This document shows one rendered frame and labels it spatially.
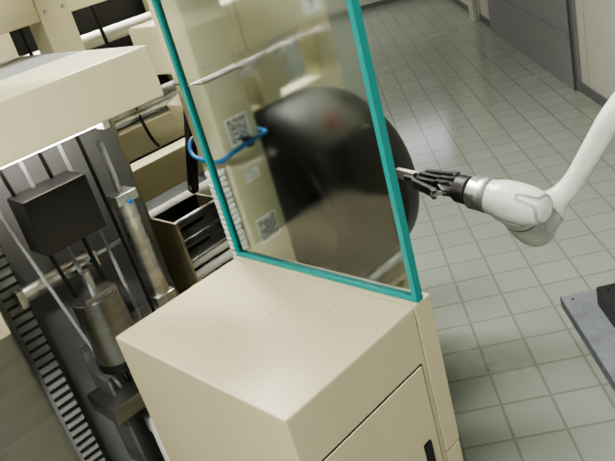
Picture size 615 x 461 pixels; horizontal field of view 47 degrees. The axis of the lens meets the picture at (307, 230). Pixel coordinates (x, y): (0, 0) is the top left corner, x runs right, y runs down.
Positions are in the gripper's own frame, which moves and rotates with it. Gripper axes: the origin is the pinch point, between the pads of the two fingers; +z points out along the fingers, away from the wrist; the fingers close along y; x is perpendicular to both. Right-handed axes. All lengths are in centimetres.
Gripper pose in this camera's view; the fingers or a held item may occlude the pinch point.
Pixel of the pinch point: (406, 175)
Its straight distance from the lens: 197.6
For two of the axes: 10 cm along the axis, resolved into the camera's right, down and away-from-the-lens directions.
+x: 1.5, 8.5, 5.1
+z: -7.2, -2.6, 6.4
